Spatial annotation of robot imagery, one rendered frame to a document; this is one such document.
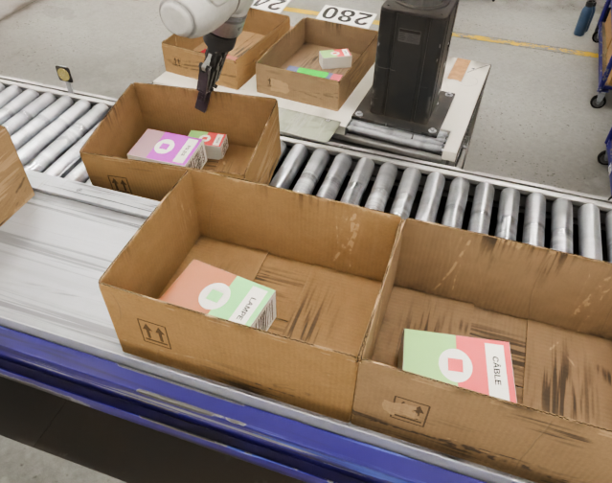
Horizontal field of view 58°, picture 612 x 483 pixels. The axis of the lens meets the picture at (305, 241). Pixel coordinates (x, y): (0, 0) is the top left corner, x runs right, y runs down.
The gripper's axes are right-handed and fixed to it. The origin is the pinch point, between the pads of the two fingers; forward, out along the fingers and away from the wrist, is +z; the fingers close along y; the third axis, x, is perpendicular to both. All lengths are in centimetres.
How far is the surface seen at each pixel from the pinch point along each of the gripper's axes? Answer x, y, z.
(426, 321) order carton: -63, -50, -20
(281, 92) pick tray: -12.5, 34.0, 11.3
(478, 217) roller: -74, -2, -9
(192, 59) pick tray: 18.3, 35.5, 17.4
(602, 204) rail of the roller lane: -102, 14, -19
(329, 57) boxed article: -20, 56, 5
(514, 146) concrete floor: -118, 152, 55
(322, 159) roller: -33.9, 8.0, 6.2
